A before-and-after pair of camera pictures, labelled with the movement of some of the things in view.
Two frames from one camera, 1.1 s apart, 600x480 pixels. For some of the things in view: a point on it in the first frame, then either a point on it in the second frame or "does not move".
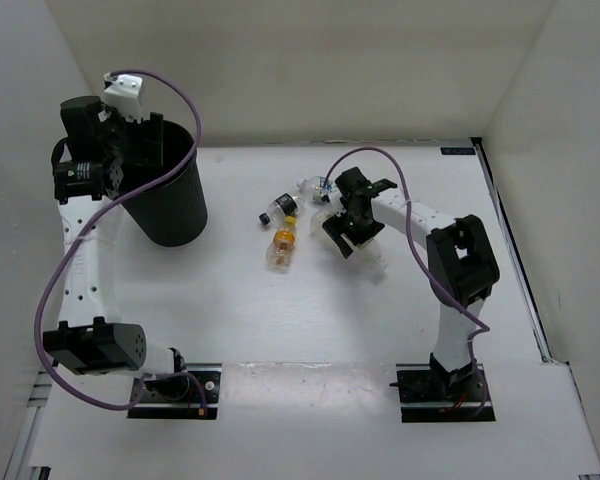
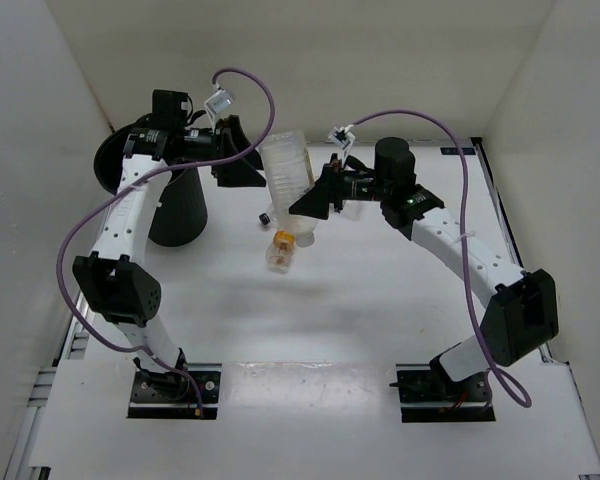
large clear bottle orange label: [366, 260] → [289, 174]
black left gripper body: [126, 141] → [200, 145]
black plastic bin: [175, 213] does not move
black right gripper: [336, 225] → [329, 188]
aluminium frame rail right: [529, 292] does not move
